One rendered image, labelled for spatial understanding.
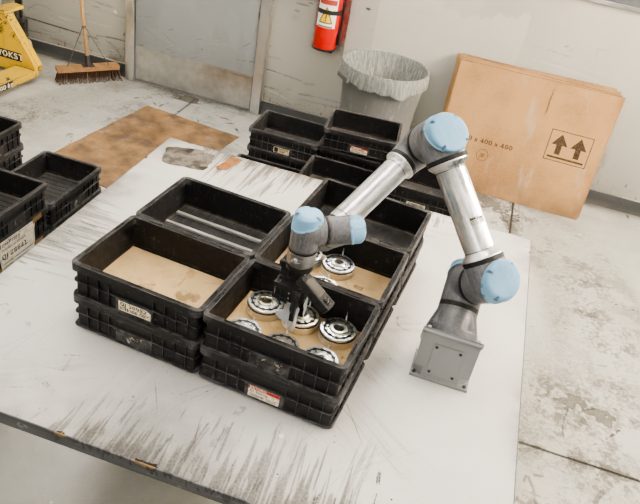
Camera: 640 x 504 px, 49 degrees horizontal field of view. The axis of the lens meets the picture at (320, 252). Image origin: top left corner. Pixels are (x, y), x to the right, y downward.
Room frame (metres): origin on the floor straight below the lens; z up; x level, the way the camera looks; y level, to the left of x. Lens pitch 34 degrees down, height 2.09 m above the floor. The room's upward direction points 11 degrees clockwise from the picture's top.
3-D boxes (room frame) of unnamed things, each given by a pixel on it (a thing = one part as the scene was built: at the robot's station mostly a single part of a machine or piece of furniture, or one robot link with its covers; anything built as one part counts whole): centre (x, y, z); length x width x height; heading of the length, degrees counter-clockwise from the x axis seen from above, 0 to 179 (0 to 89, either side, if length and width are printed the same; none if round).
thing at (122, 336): (1.57, 0.42, 0.76); 0.40 x 0.30 x 0.12; 75
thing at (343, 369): (1.46, 0.04, 0.92); 0.40 x 0.30 x 0.02; 75
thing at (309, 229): (1.50, 0.04, 1.15); 0.09 x 0.08 x 0.11; 114
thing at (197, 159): (2.61, 0.62, 0.71); 0.22 x 0.19 x 0.01; 80
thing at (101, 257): (1.57, 0.42, 0.87); 0.40 x 0.30 x 0.11; 75
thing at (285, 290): (1.50, 0.05, 0.99); 0.09 x 0.08 x 0.12; 70
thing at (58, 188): (2.60, 1.23, 0.31); 0.40 x 0.30 x 0.34; 170
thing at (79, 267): (1.57, 0.42, 0.92); 0.40 x 0.30 x 0.02; 75
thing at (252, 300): (1.55, 0.12, 0.86); 0.10 x 0.10 x 0.01
